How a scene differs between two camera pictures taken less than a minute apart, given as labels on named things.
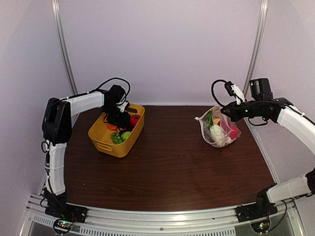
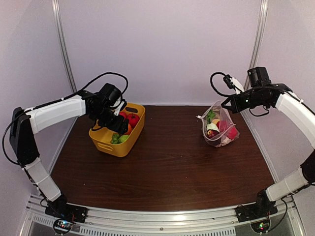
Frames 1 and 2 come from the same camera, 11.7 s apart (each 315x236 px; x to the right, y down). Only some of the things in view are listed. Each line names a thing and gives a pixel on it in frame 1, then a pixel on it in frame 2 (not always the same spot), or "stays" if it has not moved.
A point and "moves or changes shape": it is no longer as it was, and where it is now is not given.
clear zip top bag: (217, 128) stays
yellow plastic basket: (100, 135) stays
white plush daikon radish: (216, 131) moves or changes shape
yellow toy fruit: (216, 121) stays
